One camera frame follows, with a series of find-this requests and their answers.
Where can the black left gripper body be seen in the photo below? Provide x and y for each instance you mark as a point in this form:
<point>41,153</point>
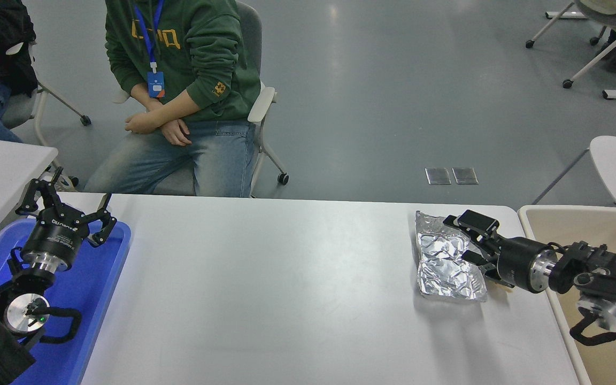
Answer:
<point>56,238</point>

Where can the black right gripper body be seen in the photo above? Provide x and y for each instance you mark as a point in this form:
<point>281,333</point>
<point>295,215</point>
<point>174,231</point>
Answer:
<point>516,262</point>

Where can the foil tray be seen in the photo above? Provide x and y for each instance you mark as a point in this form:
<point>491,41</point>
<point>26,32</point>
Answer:
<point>441,267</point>

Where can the person's left hand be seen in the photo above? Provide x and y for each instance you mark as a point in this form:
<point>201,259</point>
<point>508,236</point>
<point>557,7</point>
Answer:
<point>143,124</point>

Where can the person's right hand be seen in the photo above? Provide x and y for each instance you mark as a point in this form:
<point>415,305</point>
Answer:
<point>178,133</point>

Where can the metal floor outlet plate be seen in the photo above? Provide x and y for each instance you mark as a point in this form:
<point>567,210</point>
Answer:
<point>465,175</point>
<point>438,176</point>

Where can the blue plastic tray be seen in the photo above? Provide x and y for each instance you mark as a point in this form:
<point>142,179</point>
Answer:
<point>89,299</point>

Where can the grey white office chair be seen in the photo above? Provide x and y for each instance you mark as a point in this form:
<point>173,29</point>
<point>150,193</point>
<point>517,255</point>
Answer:
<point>252,32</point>
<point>19,109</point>
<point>607,13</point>

